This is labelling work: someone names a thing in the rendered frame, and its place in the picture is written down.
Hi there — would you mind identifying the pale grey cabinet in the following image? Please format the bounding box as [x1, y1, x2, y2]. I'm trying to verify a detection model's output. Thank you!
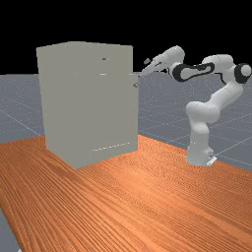
[35, 40, 140, 170]

